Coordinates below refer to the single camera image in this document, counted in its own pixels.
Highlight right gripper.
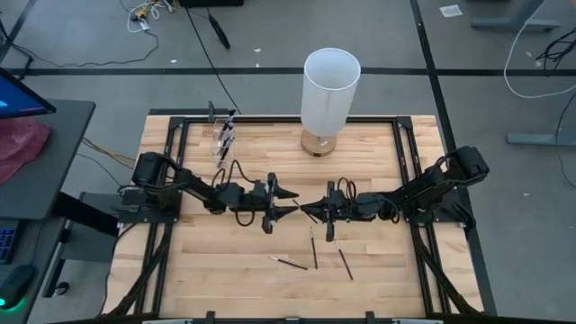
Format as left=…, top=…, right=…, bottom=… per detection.
left=300, top=180, right=361, bottom=243

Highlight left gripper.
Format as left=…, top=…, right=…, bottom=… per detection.
left=245, top=172, right=301, bottom=235

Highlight thin black makeup brush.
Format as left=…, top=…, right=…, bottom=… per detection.
left=267, top=255, right=311, bottom=272
left=308, top=226, right=320, bottom=271
left=292, top=199, right=320, bottom=226
left=333, top=239, right=356, bottom=282
left=218, top=130, right=235, bottom=163
left=217, top=134, right=236, bottom=168

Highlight black powder makeup brush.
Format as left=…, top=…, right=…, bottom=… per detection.
left=219, top=121, right=236, bottom=152

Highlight fan makeup brush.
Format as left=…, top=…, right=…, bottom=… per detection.
left=223, top=108, right=238, bottom=136

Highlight clear acrylic organizer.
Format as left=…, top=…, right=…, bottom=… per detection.
left=211, top=112, right=239, bottom=169

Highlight white shade wooden base lamp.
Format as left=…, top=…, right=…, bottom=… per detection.
left=300, top=47, right=362, bottom=158

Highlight black stick-shaped device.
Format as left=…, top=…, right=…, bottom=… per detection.
left=206, top=13, right=231, bottom=50

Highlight grey desk foot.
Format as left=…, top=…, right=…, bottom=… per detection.
left=507, top=131, right=576, bottom=148

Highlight black side desk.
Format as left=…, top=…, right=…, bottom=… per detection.
left=0, top=99, right=96, bottom=221

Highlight dark grey desk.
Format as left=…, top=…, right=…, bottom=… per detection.
left=0, top=216, right=68, bottom=324

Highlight grey desk leg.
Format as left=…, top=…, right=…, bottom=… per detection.
left=470, top=0, right=562, bottom=32

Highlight pink cloth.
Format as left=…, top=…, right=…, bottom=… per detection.
left=0, top=117, right=53, bottom=185

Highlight black computer mouse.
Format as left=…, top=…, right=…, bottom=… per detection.
left=0, top=264, right=37, bottom=311

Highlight computer keyboard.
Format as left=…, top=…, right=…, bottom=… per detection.
left=0, top=227, right=19, bottom=265

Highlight computer monitor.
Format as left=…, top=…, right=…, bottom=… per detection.
left=0, top=67, right=58, bottom=121

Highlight black cable bundle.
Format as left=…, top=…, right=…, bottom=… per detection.
left=107, top=222, right=175, bottom=317
left=412, top=222, right=479, bottom=316

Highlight long black floor cable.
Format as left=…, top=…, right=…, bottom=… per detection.
left=184, top=6, right=243, bottom=115

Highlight yellow cables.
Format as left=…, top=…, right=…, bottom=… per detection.
left=80, top=137, right=136, bottom=166

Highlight thin black floor cable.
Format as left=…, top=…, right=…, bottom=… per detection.
left=0, top=26, right=161, bottom=68

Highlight white cable bundle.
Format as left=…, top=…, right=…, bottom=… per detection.
left=125, top=0, right=175, bottom=33

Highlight white floor cable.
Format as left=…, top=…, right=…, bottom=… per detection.
left=502, top=20, right=576, bottom=100

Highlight black cable tangle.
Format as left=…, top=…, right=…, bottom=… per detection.
left=535, top=29, right=576, bottom=64

